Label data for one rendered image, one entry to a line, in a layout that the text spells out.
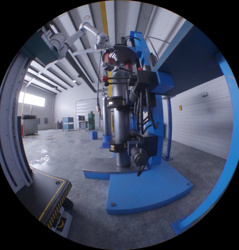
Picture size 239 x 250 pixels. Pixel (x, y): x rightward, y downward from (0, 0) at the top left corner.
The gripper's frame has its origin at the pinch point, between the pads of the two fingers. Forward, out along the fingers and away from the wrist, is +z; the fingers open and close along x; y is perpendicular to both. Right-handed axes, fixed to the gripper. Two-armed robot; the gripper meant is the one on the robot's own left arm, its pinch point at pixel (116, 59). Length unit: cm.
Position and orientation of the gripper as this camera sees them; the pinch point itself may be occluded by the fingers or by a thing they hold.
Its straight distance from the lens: 101.1
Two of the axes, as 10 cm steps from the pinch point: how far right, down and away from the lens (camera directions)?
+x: -4.9, -0.2, 8.7
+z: 4.0, 8.8, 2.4
